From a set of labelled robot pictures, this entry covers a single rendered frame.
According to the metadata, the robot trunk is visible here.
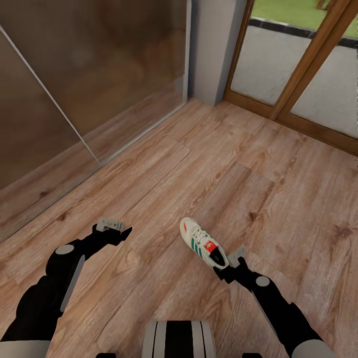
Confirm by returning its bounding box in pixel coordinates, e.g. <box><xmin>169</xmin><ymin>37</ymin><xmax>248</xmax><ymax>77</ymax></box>
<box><xmin>142</xmin><ymin>320</ymin><xmax>216</xmax><ymax>358</ymax></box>

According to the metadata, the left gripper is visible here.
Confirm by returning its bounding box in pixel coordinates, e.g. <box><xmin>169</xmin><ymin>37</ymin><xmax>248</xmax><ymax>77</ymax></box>
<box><xmin>87</xmin><ymin>224</ymin><xmax>133</xmax><ymax>253</ymax></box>

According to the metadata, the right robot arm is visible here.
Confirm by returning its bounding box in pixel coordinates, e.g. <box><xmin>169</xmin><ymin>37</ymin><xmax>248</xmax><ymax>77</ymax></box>
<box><xmin>213</xmin><ymin>246</ymin><xmax>338</xmax><ymax>358</ymax></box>

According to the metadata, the gym shoe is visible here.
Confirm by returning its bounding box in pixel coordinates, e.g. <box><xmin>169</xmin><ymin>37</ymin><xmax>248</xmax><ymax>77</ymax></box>
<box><xmin>179</xmin><ymin>217</ymin><xmax>230</xmax><ymax>271</ymax></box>

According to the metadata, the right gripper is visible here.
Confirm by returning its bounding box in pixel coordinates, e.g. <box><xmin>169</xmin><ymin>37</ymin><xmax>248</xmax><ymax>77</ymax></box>
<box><xmin>213</xmin><ymin>257</ymin><xmax>248</xmax><ymax>285</ymax></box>

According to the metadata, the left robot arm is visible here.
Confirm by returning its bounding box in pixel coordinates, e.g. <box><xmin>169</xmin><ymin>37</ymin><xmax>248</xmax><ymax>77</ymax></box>
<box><xmin>0</xmin><ymin>217</ymin><xmax>133</xmax><ymax>358</ymax></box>

